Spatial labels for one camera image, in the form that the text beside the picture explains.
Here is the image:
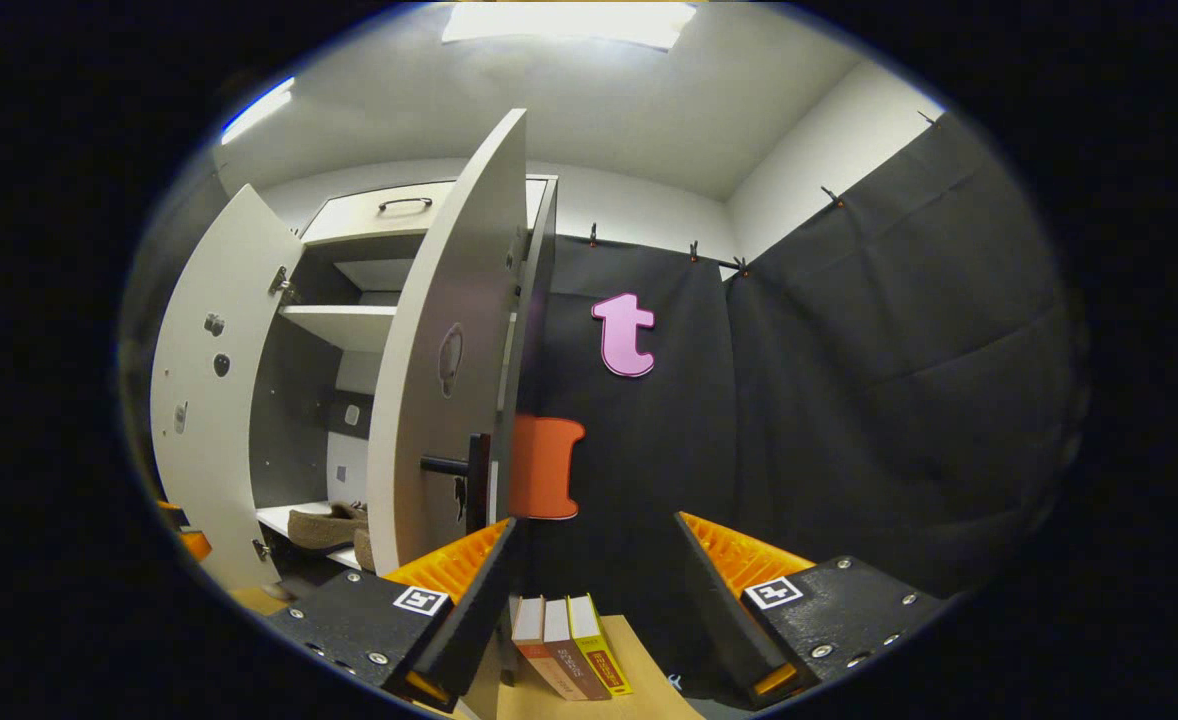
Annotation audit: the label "yellow book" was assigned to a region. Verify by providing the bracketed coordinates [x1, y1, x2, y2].
[567, 593, 635, 698]

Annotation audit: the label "brown book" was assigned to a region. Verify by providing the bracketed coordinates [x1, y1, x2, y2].
[544, 597, 612, 701]

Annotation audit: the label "black door handle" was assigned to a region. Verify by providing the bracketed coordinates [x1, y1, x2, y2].
[419, 433, 493, 533]

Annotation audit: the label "white cabinet drawer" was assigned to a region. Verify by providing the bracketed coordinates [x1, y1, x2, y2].
[299, 178, 556, 246]

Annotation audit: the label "white cabinet shelf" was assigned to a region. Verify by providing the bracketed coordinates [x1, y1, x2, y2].
[279, 304, 398, 353]
[255, 500, 365, 571]

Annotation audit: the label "white shoe cabinet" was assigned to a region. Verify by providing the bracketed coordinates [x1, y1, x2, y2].
[249, 175, 560, 601]

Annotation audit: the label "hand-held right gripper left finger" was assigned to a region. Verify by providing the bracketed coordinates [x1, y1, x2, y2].
[264, 516, 518, 713]

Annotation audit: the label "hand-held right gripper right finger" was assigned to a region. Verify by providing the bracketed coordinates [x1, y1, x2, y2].
[671, 510, 950, 709]

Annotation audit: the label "large ceiling light panel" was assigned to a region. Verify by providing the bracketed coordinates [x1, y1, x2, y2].
[441, 2, 698, 53]

